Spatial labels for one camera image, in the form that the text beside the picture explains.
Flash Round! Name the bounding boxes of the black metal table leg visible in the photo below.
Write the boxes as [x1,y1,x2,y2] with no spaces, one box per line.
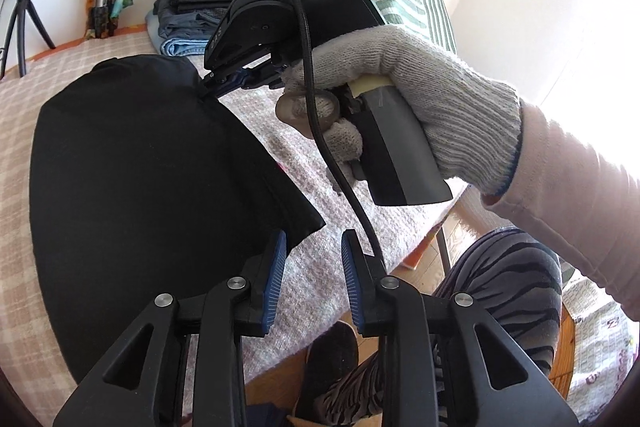
[434,227,452,279]

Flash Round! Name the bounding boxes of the person's right hand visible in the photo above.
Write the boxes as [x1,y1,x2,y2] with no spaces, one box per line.
[275,25,523,196]

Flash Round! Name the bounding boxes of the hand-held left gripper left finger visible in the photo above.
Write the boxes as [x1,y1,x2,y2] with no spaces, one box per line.
[52,229,288,427]

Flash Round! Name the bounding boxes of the orange bed sheet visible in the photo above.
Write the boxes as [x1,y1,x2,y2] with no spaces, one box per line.
[0,24,151,80]

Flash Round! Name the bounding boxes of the black pants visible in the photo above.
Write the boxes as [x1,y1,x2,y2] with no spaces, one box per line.
[29,55,326,388]

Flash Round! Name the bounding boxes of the dark grey slipper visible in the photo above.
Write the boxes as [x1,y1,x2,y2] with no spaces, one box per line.
[295,321,361,418]

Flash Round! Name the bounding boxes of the white printed cloth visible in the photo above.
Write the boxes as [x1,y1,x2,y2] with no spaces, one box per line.
[565,272,637,418]

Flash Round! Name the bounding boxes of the black braided cable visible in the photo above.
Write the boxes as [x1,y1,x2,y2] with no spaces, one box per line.
[267,0,387,278]

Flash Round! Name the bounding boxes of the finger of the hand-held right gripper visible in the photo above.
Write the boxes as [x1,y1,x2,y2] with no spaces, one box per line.
[202,67,288,100]
[202,54,283,88]

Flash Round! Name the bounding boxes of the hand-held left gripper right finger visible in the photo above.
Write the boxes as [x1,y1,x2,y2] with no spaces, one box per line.
[341,229,581,427]

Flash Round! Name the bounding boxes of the pink checked blanket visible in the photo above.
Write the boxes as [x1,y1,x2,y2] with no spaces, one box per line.
[0,34,471,388]

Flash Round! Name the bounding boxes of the wooden chair frame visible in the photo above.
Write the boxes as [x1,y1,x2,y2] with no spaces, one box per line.
[547,307,576,385]

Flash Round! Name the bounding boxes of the black mini tripod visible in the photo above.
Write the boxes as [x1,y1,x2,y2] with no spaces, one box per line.
[2,0,56,78]

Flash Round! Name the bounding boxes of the person's striped legging leg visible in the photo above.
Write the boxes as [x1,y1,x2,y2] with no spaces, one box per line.
[310,227,563,427]

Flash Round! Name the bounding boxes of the person's right forearm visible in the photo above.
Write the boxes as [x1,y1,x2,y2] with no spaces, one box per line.
[482,99,640,308]

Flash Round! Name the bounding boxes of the folded light blue jeans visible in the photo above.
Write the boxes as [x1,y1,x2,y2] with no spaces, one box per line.
[161,36,213,56]

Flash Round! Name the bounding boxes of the folded grey pants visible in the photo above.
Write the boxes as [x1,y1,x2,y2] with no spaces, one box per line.
[177,4,233,28]

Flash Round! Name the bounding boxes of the folded dark jeans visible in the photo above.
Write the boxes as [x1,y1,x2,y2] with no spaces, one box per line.
[150,0,221,42]

